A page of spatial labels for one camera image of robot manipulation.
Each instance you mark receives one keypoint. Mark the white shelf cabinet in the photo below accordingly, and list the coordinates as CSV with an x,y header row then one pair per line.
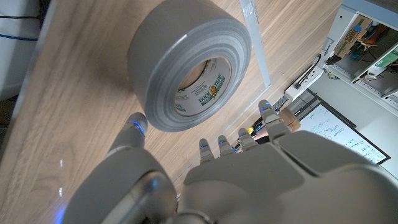
x,y
340,31

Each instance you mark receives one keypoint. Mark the cardboard box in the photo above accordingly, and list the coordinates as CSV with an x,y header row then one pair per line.
x,y
354,34

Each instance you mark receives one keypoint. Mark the grey tape strip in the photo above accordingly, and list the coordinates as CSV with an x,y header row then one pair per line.
x,y
255,37

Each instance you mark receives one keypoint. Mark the grey duct tape roll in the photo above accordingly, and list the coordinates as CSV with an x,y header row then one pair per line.
x,y
161,46

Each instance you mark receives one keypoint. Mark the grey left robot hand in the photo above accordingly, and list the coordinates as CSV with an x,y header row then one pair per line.
x,y
264,186

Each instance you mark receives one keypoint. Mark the black framed whiteboard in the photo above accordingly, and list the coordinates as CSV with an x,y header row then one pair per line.
x,y
335,130

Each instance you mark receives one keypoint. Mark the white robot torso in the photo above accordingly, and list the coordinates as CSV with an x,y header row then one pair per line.
x,y
15,62

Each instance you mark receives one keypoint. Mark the person in dark shirt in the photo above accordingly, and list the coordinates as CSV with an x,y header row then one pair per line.
x,y
264,134

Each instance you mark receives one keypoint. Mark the green box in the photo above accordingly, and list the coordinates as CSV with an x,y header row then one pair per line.
x,y
388,59

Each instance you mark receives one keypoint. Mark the white power strip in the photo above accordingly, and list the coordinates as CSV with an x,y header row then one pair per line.
x,y
306,85

